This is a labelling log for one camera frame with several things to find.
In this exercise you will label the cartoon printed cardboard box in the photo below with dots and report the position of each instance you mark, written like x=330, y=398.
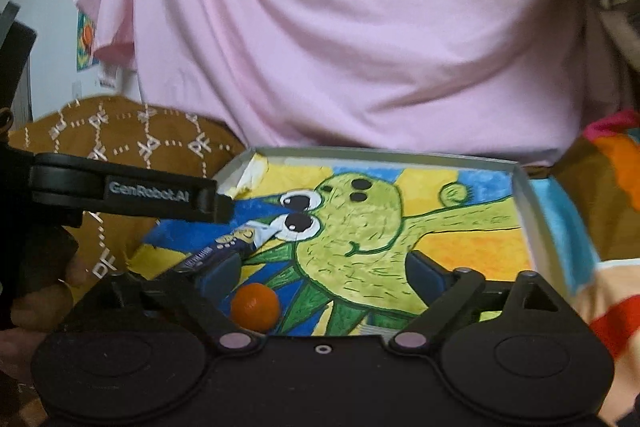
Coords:
x=400, y=217

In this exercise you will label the white tag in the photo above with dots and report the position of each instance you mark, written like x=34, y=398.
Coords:
x=108, y=78

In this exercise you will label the wall poster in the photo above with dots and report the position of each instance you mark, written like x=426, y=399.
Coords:
x=86, y=39

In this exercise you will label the orange tangerine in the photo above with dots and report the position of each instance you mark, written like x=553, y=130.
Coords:
x=255, y=307

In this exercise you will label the person's left hand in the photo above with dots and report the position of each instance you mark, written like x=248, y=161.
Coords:
x=40, y=312

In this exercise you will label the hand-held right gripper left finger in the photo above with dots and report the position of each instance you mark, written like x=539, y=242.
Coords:
x=220, y=274

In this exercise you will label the pink cloth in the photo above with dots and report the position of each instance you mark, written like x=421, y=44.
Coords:
x=325, y=32

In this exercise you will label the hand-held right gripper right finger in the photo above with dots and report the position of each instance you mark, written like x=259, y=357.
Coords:
x=425, y=274

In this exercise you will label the blue snack packet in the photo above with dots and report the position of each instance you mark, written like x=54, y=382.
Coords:
x=227, y=244

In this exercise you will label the brown patterned pillow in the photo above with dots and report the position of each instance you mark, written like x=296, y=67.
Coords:
x=135, y=127

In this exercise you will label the colourful printed blanket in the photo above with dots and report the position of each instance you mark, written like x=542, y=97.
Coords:
x=610, y=207

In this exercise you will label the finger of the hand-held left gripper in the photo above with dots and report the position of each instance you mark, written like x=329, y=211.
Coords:
x=150, y=197

